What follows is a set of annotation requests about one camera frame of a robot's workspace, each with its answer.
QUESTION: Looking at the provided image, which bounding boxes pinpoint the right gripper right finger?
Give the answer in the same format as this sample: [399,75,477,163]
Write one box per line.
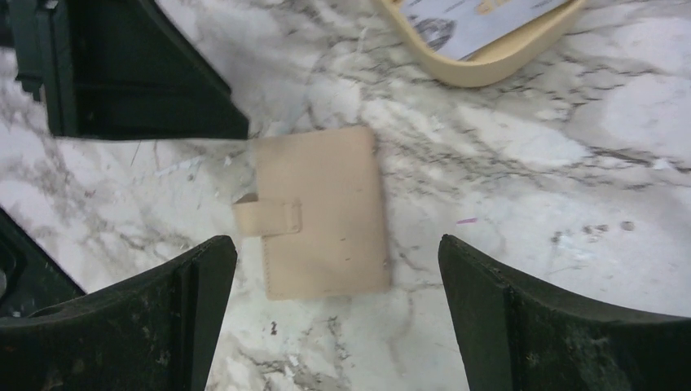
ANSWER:
[438,235,690,390]

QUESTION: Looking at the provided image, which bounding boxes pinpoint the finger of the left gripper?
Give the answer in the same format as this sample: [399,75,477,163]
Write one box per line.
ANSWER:
[7,0,249,141]
[1,211,86,318]

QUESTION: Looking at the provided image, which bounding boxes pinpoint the grey cards in tray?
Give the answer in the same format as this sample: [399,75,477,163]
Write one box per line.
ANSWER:
[400,0,564,60]

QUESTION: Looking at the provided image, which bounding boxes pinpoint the beige oval tray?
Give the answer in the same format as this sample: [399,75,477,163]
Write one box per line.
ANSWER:
[373,0,587,87]

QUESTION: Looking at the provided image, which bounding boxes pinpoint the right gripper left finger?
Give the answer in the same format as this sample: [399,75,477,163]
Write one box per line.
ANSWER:
[1,235,237,390]

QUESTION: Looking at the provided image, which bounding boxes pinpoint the beige leather card holder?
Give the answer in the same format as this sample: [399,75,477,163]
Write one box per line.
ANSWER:
[233,126,391,301]

